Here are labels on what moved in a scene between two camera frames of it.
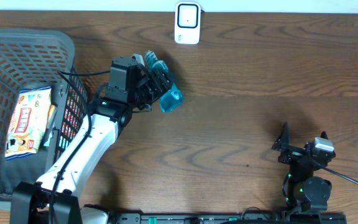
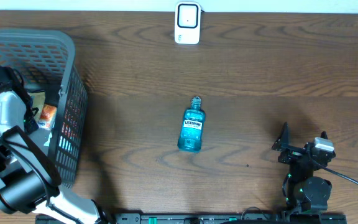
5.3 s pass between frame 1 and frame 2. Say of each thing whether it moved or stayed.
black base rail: stayed
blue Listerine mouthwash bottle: moved
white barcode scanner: stayed
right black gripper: stayed
